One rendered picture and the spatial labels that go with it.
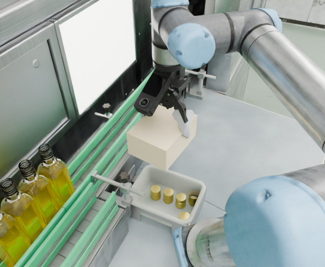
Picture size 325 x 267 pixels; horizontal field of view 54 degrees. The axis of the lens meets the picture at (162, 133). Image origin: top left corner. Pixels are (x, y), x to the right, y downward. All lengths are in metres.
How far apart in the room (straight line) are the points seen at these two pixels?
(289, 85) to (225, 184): 0.73
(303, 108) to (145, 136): 0.43
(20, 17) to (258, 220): 0.70
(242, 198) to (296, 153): 1.05
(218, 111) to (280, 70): 0.98
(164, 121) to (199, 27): 0.34
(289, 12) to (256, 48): 3.75
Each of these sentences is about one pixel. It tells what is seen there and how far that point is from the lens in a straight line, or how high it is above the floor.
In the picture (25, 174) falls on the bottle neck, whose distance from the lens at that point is 0.78.
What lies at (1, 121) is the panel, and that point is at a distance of 0.87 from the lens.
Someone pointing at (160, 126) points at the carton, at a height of 1.12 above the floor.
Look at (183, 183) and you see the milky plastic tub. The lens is 1.10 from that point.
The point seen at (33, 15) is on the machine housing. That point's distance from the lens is 0.88.
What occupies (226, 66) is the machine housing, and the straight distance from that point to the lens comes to 1.53.
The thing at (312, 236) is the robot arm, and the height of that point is 1.43.
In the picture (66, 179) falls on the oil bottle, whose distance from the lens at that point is 0.87.
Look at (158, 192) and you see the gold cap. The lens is 1.07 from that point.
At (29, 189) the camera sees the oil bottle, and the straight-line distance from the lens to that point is 0.80.
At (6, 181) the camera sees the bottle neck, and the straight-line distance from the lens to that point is 0.76.
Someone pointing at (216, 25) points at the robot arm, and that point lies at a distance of 0.60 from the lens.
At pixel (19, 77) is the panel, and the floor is 1.24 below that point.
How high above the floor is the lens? 1.67
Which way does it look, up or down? 43 degrees down
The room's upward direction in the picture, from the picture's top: straight up
